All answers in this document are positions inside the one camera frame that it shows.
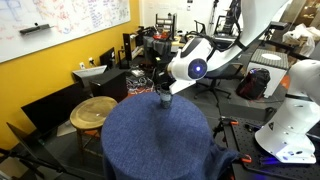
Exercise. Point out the white box with grid top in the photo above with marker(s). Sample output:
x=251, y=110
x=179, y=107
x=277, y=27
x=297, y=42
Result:
x=270, y=63

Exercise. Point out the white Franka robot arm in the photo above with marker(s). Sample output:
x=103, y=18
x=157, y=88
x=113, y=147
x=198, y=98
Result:
x=290, y=126

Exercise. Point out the blue table cloth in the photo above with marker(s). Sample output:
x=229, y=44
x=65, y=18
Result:
x=156, y=140

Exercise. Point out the whiteboard with drawings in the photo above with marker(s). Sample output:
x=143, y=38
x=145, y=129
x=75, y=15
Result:
x=50, y=20

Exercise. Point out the small black monitor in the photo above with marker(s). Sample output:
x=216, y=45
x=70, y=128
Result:
x=30, y=143

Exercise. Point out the black camera tripod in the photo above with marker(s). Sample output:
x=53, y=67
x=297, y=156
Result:
x=40, y=163

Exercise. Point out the grey monitor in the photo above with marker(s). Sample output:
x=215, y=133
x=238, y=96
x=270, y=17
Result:
x=88, y=71

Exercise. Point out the white plastic bag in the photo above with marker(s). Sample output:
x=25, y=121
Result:
x=300, y=38

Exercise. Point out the black office chair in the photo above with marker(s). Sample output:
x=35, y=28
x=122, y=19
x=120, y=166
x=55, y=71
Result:
x=213, y=83

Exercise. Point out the black speckled mug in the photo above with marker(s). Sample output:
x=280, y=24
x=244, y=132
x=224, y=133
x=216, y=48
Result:
x=165, y=100

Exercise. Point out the large black monitor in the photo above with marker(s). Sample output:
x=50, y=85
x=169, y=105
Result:
x=53, y=106

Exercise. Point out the black cabinet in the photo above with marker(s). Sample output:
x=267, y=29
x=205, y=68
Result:
x=110, y=83

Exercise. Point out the round wooden stool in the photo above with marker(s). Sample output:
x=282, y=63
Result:
x=91, y=113

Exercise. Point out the whiteboard tray with eraser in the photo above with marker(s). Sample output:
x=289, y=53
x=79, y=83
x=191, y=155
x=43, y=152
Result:
x=35, y=28

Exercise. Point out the black and red backpack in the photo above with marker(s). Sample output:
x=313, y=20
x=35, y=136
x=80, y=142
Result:
x=253, y=83

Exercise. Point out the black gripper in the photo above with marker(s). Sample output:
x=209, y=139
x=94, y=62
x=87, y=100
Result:
x=162, y=77

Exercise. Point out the black upright monitor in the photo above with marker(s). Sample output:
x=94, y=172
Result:
x=107, y=57

